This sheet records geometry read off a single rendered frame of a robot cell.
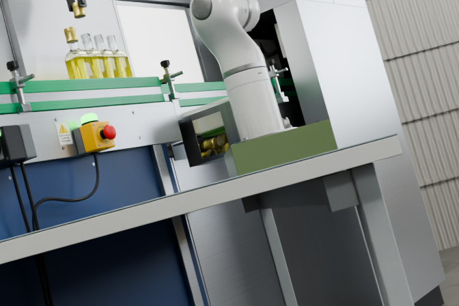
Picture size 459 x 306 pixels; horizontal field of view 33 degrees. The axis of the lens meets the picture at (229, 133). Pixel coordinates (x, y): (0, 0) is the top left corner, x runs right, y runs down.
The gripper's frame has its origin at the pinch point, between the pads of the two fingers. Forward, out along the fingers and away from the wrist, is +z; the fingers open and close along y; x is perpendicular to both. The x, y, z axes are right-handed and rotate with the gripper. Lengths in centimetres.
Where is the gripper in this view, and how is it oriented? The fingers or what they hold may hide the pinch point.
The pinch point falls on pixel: (76, 3)
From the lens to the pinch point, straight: 243.9
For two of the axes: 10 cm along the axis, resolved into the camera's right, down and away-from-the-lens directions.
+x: 5.4, -0.8, 8.4
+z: 2.6, 9.6, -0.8
